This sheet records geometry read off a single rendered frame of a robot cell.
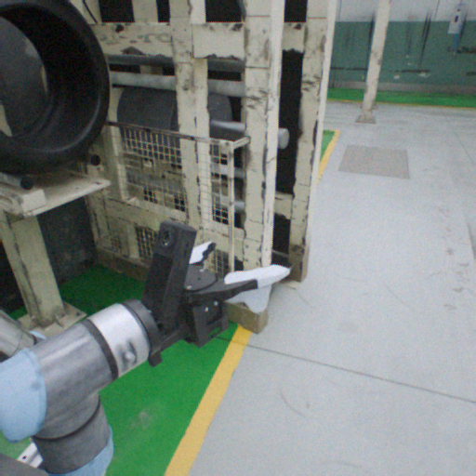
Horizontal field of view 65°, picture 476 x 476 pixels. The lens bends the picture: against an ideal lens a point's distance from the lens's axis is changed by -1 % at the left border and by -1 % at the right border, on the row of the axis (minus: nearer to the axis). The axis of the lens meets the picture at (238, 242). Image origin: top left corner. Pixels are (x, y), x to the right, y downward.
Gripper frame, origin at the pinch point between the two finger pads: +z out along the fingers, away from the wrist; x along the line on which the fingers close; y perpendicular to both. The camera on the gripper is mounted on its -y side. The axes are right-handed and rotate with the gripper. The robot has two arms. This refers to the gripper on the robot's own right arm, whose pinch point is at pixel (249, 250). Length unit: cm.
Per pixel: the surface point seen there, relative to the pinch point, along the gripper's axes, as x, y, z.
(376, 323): -35, 103, 120
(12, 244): -146, 36, -4
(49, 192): -113, 11, 8
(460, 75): -261, 38, 945
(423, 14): -339, -90, 908
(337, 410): -22, 105, 62
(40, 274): -147, 55, 2
